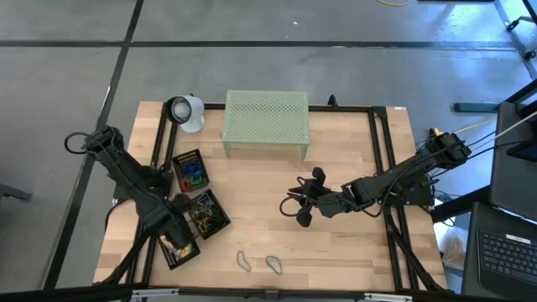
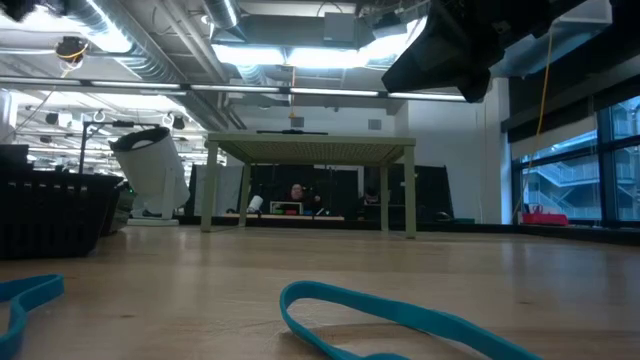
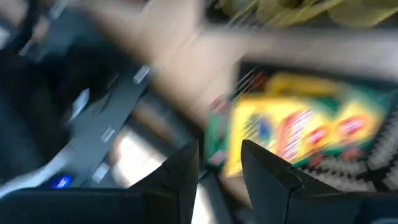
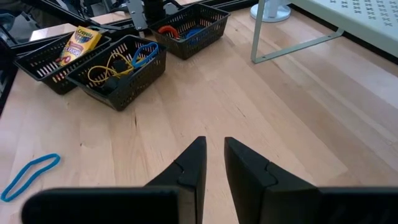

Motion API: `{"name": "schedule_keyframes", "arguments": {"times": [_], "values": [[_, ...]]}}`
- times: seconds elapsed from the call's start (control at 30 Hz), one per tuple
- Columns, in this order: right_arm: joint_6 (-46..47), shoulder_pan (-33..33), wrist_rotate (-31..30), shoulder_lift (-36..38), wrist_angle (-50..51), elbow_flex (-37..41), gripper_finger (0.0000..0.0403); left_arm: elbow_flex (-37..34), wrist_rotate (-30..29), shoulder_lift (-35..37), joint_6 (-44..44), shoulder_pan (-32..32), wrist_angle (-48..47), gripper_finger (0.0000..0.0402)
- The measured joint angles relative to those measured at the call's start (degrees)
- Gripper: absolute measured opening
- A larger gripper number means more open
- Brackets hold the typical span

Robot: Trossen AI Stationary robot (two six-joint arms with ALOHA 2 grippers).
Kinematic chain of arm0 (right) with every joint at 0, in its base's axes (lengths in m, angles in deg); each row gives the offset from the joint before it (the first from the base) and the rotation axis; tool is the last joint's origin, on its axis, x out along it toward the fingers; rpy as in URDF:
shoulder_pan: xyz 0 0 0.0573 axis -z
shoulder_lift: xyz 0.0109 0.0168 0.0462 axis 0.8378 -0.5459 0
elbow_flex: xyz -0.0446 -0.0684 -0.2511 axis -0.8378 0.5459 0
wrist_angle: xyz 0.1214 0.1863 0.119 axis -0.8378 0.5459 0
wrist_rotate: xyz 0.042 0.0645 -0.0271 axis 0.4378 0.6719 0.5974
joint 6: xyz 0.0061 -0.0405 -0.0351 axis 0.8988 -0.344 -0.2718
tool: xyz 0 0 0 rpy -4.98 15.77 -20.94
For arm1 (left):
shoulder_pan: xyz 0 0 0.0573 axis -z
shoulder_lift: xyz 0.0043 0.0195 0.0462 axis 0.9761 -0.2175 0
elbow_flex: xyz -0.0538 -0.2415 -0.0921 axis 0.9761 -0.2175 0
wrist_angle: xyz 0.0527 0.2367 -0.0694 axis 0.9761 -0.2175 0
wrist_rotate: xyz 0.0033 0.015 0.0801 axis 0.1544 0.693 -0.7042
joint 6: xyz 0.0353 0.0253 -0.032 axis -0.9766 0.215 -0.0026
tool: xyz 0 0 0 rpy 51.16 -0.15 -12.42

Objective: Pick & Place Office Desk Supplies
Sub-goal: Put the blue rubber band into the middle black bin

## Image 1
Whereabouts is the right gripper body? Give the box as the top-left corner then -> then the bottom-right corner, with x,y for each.
295,167 -> 349,228

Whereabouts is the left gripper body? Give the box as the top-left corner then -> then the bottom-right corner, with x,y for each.
161,205 -> 195,251

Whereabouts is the yellow rubber band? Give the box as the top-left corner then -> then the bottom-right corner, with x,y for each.
197,217 -> 219,235
191,200 -> 213,221

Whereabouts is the black desk leg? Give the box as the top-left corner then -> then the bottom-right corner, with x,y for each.
430,184 -> 492,223
453,102 -> 500,113

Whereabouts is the black mesh tray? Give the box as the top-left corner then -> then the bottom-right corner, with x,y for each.
171,148 -> 211,194
156,228 -> 201,272
185,188 -> 232,241

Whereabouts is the green perforated metal riser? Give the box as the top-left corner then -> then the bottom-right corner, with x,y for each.
221,89 -> 311,161

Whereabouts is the tan bag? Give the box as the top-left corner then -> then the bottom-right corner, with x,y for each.
440,234 -> 467,269

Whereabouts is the grey furniture foot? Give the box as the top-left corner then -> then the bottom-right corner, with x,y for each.
0,183 -> 33,202

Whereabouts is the dark grey open laptop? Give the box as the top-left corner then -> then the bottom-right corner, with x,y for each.
461,200 -> 537,302

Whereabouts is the dark grey flat panel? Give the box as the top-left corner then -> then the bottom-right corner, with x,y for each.
488,100 -> 537,221

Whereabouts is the silver frame bracket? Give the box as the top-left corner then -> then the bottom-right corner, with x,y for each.
363,292 -> 413,302
132,288 -> 180,299

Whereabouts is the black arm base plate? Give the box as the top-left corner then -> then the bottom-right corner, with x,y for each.
112,165 -> 174,201
374,172 -> 435,207

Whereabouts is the black aluminium table frame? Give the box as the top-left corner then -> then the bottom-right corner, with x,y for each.
94,102 -> 452,302

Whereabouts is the white cable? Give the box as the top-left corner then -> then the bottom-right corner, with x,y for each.
494,111 -> 537,139

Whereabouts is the grey rolling cart frame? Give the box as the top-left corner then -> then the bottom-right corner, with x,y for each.
493,0 -> 537,81

